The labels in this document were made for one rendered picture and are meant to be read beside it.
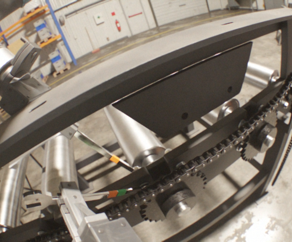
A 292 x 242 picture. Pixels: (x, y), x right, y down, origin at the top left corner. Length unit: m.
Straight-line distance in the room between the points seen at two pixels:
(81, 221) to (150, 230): 1.12
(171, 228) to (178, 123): 1.03
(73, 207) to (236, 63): 0.40
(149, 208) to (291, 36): 0.63
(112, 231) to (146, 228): 1.15
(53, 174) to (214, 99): 0.50
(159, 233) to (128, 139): 0.92
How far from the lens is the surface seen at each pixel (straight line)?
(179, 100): 0.32
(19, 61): 0.35
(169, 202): 0.37
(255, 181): 1.04
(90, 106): 0.27
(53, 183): 0.54
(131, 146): 0.48
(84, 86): 0.19
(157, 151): 0.47
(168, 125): 0.33
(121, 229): 0.20
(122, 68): 0.20
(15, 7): 0.29
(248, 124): 0.43
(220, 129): 0.42
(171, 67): 0.30
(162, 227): 1.31
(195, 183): 0.40
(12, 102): 0.32
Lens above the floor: 1.22
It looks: 35 degrees down
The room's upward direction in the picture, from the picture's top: 22 degrees counter-clockwise
